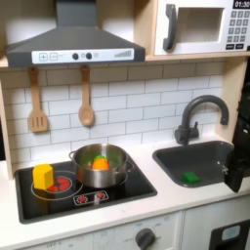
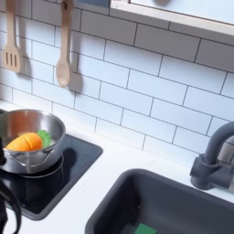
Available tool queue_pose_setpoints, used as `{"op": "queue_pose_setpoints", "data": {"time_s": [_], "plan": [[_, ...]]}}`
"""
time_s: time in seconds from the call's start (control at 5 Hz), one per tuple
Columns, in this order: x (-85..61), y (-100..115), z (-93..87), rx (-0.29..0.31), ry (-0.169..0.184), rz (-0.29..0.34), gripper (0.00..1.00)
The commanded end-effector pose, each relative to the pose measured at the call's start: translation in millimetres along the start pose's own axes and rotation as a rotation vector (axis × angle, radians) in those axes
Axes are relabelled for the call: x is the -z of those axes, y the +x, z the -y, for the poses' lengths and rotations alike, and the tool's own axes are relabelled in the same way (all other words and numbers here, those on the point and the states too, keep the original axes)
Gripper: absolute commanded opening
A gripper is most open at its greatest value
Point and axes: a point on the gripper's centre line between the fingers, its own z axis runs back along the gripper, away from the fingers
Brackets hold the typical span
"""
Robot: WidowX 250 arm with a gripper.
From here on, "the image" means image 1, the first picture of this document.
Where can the dark grey sink basin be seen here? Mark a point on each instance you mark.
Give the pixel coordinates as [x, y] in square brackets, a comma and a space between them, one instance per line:
[201, 159]

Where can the green block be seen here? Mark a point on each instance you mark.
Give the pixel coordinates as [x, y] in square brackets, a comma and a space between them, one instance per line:
[191, 177]

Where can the dark grey curved tap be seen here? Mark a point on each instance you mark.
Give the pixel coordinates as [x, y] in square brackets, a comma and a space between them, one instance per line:
[187, 130]

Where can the black toy stove top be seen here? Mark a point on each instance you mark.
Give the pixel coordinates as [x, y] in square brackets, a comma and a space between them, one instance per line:
[130, 188]

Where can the grey oven knob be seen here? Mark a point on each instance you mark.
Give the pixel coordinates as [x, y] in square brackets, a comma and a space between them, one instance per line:
[145, 239]

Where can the white toy microwave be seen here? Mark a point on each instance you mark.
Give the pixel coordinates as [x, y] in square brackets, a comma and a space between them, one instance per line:
[201, 45]

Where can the orange toy carrot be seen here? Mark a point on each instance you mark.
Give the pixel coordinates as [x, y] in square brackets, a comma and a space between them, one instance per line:
[101, 164]

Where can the steel pot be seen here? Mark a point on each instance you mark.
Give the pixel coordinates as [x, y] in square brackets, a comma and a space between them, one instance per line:
[97, 179]

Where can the wooden spoon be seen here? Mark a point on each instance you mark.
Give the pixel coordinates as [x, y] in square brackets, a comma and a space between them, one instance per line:
[86, 114]

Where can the yellow block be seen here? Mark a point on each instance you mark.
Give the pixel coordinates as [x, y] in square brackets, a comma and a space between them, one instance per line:
[43, 177]

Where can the slotted wooden spatula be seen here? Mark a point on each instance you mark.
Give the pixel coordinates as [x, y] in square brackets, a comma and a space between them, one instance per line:
[37, 120]

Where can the grey range hood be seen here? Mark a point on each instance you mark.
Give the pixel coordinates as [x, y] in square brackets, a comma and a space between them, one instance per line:
[74, 42]

